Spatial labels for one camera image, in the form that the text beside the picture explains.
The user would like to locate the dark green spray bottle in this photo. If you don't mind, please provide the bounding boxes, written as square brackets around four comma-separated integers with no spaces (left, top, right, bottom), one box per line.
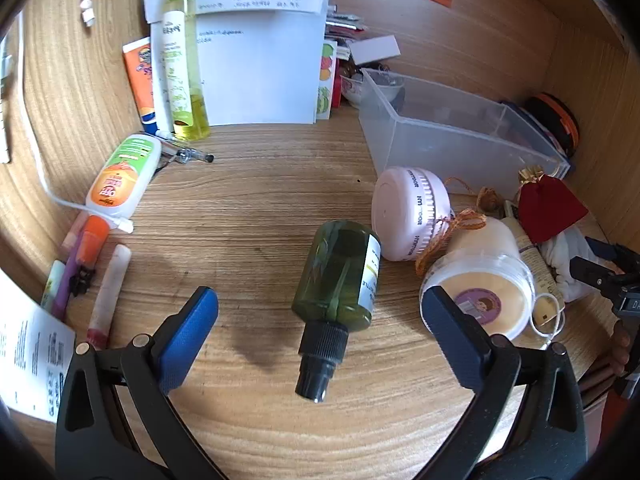
[292,220,382,403]

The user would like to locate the pink round jar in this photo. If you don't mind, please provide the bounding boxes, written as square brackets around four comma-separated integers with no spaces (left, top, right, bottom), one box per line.
[371,166,453,262]

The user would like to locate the black orange round lamp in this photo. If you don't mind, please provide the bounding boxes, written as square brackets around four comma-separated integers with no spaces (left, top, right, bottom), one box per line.
[522,92,580,156]

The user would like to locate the white red lip balm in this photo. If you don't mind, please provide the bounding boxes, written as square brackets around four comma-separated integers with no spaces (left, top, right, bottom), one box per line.
[86,244,132,349]

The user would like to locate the clear plastic bin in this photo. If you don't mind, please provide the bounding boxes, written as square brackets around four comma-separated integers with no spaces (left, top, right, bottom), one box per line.
[359,67,571,186]

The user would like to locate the white green repellent bottle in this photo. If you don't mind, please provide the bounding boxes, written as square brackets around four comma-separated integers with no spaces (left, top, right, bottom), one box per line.
[85,132,163,233]

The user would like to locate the white cable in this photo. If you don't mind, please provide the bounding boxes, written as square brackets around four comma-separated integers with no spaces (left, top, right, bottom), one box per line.
[19,10,135,234]

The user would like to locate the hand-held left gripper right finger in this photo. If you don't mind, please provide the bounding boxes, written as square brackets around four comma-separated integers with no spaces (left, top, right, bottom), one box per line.
[419,285,588,480]

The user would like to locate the orange marker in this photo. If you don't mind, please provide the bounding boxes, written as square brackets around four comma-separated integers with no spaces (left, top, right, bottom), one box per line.
[75,215,111,282]

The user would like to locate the white ceramic bowl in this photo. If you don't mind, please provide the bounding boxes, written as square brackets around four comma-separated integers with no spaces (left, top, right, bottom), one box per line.
[340,71,402,109]

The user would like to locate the green highlighter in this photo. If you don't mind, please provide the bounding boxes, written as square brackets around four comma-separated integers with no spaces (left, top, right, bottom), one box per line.
[40,260,68,312]

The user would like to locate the person's right hand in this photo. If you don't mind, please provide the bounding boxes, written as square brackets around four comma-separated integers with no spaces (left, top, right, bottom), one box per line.
[613,319,633,377]

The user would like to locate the white folded paper sheet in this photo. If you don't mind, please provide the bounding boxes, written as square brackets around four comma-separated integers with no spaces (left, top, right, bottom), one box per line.
[149,9,327,127]

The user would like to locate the clear cotton pad jar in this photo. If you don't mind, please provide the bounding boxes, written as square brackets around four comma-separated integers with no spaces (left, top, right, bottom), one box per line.
[419,217,536,341]

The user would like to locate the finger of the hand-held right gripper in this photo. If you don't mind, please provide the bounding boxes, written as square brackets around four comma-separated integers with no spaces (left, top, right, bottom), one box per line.
[585,236,640,275]
[570,256,627,292]

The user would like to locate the yellow green spray bottle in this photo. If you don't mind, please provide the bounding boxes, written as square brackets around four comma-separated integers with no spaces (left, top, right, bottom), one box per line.
[161,0,211,142]

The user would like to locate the cream lotion tube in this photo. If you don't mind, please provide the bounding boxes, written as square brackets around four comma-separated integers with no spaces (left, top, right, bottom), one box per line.
[502,202,566,306]

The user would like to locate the small white box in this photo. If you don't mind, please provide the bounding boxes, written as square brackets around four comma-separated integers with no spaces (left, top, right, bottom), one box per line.
[347,36,401,66]

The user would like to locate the purple pen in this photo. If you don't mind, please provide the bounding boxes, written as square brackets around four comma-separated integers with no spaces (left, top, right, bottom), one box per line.
[52,240,97,322]

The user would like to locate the orange sunscreen tube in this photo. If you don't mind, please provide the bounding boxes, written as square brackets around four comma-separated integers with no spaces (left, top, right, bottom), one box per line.
[122,36,158,136]

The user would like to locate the orange braided cord charm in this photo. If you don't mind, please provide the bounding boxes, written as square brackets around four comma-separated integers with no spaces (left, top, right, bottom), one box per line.
[415,177,502,276]

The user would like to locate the fruit-print carton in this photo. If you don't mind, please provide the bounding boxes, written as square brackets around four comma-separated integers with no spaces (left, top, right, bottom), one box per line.
[315,40,340,122]

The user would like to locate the pile of small packets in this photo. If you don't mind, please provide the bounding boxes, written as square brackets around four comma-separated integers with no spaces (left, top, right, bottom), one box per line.
[324,5,367,42]

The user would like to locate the wooden desktop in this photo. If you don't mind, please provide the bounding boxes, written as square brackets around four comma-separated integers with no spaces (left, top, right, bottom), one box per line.
[7,0,626,480]

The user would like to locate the clear ballpoint pen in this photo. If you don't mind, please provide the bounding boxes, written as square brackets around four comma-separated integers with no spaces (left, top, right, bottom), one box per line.
[154,129,216,166]

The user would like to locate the printed paper leaflet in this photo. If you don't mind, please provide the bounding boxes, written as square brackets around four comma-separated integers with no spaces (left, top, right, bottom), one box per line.
[0,270,77,424]

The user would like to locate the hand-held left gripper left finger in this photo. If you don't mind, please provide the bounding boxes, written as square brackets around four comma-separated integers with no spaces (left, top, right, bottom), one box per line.
[55,286,221,480]

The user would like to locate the red velvet pouch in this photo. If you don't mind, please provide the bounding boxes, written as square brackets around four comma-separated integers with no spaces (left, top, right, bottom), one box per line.
[517,167,590,245]

